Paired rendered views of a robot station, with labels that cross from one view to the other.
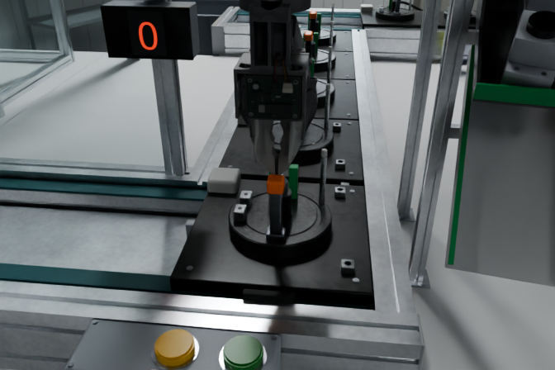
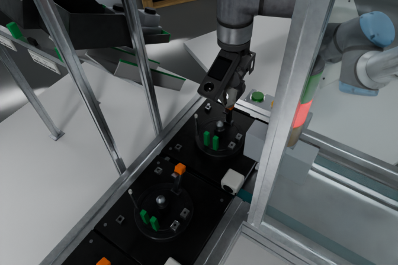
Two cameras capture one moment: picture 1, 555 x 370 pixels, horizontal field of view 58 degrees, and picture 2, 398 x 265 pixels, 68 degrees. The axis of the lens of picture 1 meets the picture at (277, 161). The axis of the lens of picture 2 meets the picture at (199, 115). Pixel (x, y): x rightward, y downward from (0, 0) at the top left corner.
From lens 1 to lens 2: 1.08 m
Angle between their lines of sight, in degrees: 98
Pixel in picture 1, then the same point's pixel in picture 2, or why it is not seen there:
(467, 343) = (170, 112)
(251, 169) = (209, 191)
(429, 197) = (156, 110)
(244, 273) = (246, 120)
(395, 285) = (194, 103)
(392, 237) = (176, 120)
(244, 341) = (256, 97)
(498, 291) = (137, 123)
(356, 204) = (176, 139)
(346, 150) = (140, 187)
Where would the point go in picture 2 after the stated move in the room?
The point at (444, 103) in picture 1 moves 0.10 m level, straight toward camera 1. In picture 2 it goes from (148, 76) to (177, 59)
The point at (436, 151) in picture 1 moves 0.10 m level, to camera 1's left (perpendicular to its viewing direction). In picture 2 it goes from (152, 94) to (183, 105)
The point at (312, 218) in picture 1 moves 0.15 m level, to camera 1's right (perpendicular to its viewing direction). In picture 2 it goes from (207, 127) to (163, 110)
